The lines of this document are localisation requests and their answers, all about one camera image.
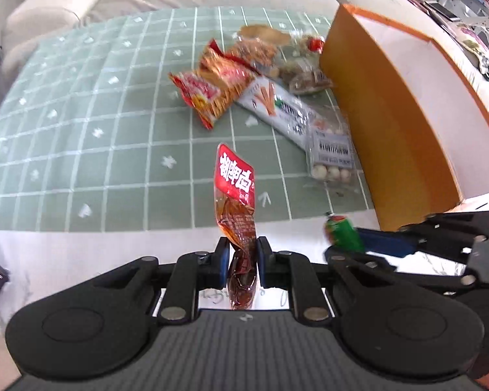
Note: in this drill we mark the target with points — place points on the orange cardboard box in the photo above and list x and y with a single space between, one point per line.
411 102

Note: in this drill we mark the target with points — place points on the clear pack of white balls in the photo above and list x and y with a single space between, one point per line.
330 148

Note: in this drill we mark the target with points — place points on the dark green snack packet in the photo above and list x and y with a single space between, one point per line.
344 234

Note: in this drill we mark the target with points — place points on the clear bag with red piece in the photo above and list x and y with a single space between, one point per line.
311 44

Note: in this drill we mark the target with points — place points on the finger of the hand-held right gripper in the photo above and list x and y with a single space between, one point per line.
387 242
432 279

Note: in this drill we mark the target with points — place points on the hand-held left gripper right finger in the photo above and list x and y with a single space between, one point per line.
264 262

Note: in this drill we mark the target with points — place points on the gold-topped clear cashew bag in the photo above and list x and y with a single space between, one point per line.
254 51

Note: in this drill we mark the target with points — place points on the patterned cloth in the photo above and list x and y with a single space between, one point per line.
481 53

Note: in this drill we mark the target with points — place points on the green checked tablecloth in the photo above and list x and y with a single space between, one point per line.
85 150

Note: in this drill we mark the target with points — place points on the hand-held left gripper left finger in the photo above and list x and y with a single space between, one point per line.
224 262

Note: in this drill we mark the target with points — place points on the red brown meat snack packet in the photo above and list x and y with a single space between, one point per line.
232 171

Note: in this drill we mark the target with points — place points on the white biscuit stick box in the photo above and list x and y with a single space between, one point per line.
285 110

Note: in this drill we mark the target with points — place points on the clear bag of brown snacks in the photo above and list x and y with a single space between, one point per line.
301 77

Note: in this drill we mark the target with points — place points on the red orange stick snack bag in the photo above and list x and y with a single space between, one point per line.
203 97
228 69

